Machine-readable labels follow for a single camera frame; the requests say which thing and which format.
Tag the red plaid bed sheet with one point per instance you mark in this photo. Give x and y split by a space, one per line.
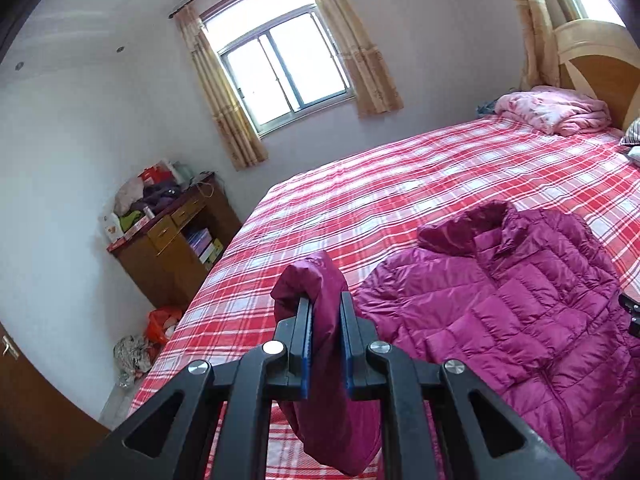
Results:
363 209

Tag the clutter pile on desk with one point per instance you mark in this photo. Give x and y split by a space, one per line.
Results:
165 189

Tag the right beige curtain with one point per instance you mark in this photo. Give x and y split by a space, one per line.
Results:
375 91

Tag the brown wooden desk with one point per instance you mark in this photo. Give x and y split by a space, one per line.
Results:
159 258

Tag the wooden headboard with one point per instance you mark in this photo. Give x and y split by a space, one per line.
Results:
601 60

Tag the pink folded quilt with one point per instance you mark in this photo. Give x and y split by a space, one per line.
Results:
554 110

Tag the window with metal frame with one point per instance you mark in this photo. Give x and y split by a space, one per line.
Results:
280 57

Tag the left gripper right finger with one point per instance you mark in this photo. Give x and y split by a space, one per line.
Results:
439 420

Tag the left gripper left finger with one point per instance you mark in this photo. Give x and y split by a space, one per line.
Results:
210 421

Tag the magenta puffer jacket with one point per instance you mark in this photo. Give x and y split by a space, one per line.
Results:
529 300

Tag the side beige curtain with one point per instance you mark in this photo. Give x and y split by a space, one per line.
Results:
542 66

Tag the brown wooden door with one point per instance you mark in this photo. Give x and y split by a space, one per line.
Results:
43 434

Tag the striped pillow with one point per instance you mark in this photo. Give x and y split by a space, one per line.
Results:
630 142

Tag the left beige curtain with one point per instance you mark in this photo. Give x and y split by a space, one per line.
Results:
236 130

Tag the orange plastic bag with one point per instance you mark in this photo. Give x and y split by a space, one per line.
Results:
159 322

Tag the grey crumpled bag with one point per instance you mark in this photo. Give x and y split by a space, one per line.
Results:
132 358

